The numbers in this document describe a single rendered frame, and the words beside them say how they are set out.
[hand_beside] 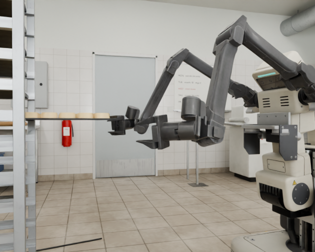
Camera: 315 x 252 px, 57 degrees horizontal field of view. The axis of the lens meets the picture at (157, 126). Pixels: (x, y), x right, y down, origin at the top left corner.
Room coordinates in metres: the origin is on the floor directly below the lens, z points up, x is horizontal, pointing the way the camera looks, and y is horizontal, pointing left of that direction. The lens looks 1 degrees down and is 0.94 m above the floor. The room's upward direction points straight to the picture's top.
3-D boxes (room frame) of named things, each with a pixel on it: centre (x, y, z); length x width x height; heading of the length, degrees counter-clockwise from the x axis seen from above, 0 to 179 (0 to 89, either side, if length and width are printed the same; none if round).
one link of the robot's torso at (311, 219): (1.40, -0.69, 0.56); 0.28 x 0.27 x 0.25; 19
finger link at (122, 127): (1.46, 0.22, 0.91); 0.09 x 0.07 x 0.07; 154
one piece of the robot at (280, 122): (1.41, -0.55, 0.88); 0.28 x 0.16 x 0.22; 19
